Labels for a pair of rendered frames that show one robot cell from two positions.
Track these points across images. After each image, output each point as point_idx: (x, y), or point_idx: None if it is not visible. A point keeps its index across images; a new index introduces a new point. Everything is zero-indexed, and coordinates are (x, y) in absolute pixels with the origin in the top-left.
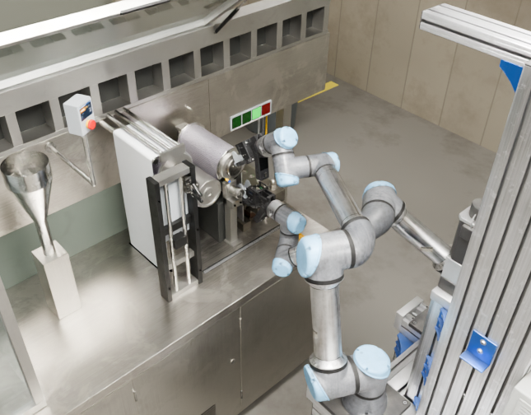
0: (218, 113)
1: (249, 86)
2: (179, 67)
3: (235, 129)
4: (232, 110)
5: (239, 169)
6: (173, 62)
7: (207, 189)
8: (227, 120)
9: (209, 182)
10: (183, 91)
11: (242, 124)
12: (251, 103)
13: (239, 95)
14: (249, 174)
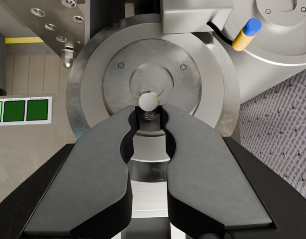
0: (75, 139)
1: (2, 168)
2: (134, 222)
3: (41, 95)
4: (44, 133)
5: (120, 60)
6: (143, 233)
7: (298, 24)
8: (56, 118)
9: (291, 56)
10: (147, 204)
11: (24, 100)
12: (1, 134)
13: (25, 159)
14: (27, 0)
